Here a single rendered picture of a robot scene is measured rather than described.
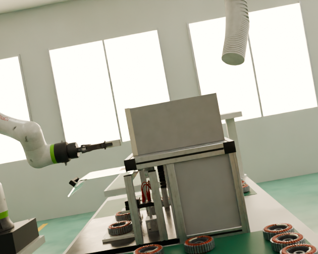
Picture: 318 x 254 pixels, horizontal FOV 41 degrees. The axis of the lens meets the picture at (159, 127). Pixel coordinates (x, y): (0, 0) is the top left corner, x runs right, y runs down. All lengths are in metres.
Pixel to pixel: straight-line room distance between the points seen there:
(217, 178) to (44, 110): 5.41
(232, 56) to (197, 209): 1.52
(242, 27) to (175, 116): 1.45
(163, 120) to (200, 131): 0.16
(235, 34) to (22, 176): 4.84
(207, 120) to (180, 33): 5.00
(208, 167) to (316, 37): 5.51
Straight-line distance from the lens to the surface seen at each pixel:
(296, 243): 1.48
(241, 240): 1.67
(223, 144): 1.69
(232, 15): 3.15
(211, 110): 1.79
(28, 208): 7.15
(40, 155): 1.97
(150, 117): 1.79
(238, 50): 2.99
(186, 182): 1.71
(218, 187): 1.72
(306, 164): 6.96
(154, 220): 1.91
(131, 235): 1.90
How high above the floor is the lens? 1.25
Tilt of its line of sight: 1 degrees down
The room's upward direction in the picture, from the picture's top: 10 degrees counter-clockwise
